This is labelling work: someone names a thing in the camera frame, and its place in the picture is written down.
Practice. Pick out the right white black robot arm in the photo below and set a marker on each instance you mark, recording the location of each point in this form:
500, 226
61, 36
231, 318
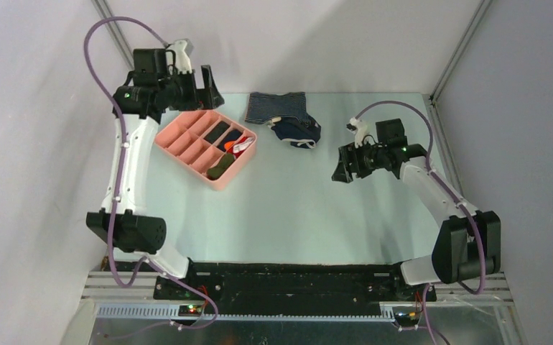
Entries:
468, 244

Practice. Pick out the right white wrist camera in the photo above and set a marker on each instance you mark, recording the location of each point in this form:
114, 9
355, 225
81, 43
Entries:
359, 128

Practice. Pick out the navy rolled garment in tray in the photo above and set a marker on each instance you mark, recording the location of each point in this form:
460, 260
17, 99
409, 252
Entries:
231, 136

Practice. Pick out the red white rolled garment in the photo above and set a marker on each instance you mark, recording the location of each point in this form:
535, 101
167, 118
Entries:
237, 148

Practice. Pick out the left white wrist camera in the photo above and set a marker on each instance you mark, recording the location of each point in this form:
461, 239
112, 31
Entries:
181, 50

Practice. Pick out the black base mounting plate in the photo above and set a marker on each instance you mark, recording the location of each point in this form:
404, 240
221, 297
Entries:
298, 290

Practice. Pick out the navy blue underwear white trim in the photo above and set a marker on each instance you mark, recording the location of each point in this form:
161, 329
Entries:
298, 134

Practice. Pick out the olive green underwear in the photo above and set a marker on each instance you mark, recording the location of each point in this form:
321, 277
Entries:
215, 172

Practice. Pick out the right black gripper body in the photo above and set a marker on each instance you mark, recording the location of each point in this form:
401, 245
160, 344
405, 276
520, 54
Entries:
370, 159

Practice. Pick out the pink divided organizer tray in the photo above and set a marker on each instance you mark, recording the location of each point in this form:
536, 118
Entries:
183, 140

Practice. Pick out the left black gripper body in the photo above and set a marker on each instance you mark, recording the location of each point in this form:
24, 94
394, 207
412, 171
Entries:
181, 90

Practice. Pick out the grey slotted cable duct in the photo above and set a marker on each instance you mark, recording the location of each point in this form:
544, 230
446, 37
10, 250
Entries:
175, 312

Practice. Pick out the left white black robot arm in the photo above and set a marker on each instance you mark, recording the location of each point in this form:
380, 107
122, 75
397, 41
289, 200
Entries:
122, 221

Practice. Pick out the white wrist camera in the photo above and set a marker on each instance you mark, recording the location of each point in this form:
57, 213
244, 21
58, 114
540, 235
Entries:
359, 128
181, 50

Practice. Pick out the grey striped folded underwear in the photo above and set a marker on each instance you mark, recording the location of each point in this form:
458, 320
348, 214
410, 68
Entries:
265, 107

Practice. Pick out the black rolled garment in tray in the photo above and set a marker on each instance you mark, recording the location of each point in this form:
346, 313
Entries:
216, 132

